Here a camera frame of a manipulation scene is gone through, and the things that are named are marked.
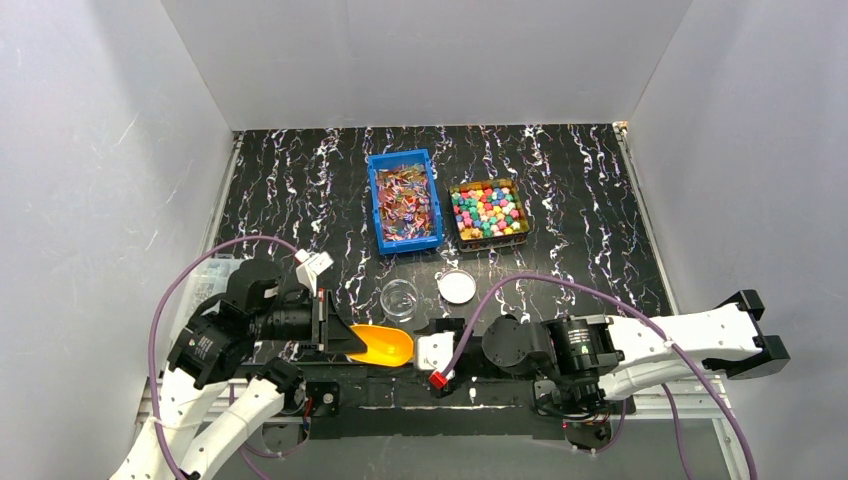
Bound purple cable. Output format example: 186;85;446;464
146;235;313;480
440;272;760;480

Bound yellow plastic scoop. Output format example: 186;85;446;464
347;324;414;368

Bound blue plastic candy bin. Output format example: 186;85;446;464
368;149;444;255

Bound aluminium frame rail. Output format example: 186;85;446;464
122;374;753;480

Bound clear plastic box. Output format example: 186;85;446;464
169;254;243;345

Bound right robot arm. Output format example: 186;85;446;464
412;290;791;420

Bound square tin of colourful candies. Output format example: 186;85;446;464
449;178;531;253

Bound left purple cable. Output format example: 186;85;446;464
146;235;313;480

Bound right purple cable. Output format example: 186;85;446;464
440;272;760;480

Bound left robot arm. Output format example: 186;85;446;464
113;250;367;479

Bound white round jar lid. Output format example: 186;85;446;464
437;269;477;305

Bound clear glass jar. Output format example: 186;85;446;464
380;279;419;322

